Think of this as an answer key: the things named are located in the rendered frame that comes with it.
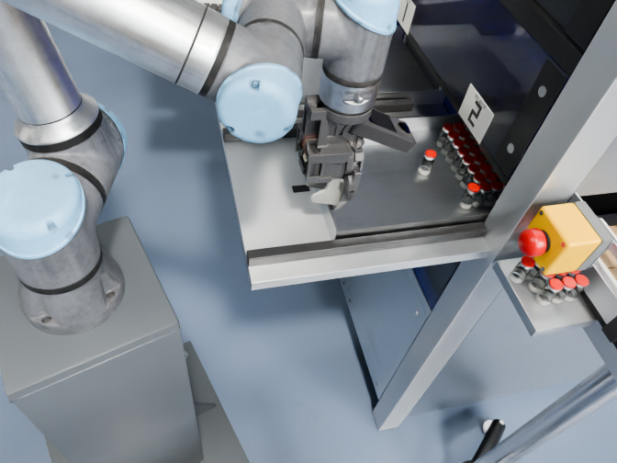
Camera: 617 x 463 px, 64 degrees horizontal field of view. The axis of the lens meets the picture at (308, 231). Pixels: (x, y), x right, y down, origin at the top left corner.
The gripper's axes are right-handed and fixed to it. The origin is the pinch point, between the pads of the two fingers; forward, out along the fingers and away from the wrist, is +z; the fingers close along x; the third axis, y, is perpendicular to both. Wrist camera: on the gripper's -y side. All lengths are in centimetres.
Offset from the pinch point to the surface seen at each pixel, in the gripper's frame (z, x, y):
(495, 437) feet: 81, 23, -54
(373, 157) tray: 3.3, -13.0, -11.2
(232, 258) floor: 92, -57, 9
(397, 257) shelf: 3.5, 9.9, -7.8
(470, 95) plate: -12.0, -9.9, -24.0
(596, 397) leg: 18, 33, -39
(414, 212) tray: 3.3, 1.3, -14.1
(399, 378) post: 61, 9, -24
